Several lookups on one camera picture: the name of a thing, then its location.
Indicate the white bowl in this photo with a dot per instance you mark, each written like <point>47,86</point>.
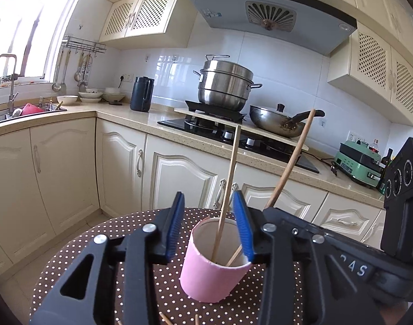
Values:
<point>67,100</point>

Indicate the brown polka-dot tablecloth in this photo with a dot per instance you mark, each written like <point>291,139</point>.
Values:
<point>125,221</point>

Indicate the dark glass bottle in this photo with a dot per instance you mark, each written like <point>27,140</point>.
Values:
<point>388,158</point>

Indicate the stack of white plates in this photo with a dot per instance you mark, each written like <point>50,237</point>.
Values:
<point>90,96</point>

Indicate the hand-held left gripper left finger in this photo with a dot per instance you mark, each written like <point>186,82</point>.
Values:
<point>175,230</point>

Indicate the stainless steel sink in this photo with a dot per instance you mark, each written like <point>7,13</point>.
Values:
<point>47,111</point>

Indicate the wall outlet with plug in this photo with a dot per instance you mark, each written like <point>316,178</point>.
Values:
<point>125,78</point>

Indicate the clear oil bottle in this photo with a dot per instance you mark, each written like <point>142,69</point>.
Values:
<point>374,145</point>

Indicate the black glass gas stove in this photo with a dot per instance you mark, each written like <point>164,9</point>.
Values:
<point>206,130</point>

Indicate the cream lattice-door wall cabinet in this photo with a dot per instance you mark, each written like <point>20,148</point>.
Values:
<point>149,10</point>
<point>372,61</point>

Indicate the metal wall utensil rack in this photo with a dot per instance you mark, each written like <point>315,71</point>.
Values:
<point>84,45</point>

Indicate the hanging metal ladle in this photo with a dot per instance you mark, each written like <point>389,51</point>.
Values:
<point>56,86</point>

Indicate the grey range hood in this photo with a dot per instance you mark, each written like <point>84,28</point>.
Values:
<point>226,10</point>

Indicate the stainless steel steamer pot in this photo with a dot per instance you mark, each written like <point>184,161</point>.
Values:
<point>225,88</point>

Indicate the white double wall outlet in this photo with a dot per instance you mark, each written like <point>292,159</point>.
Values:
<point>357,138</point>

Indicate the pink cup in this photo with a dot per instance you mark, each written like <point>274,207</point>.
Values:
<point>206,277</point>

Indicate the kitchen window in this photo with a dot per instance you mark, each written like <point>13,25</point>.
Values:
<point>23,23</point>

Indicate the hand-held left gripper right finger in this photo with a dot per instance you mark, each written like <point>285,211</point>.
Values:
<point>243,226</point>

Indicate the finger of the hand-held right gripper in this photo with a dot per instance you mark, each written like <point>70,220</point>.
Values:
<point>287,218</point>

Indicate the stack of white bowls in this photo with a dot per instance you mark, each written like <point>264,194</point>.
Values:
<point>113,95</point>

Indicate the speckled stone countertop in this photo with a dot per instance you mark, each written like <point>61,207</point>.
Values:
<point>125,113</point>

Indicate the pink plastic basin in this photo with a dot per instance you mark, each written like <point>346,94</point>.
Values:
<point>32,109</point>

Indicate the cream base cabinets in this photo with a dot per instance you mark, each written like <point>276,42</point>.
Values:
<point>64,169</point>

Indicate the dark blue electric kettle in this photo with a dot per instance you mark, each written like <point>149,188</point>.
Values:
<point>142,94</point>

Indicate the hanging metal skimmer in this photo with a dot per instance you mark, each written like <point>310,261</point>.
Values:
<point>82,78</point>

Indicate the green countertop appliance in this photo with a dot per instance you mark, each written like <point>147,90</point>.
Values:
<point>352,162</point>

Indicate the metal sink faucet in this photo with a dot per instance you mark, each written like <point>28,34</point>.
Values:
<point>12,88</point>

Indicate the wok lid with black knob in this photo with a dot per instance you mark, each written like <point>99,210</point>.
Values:
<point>280,107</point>

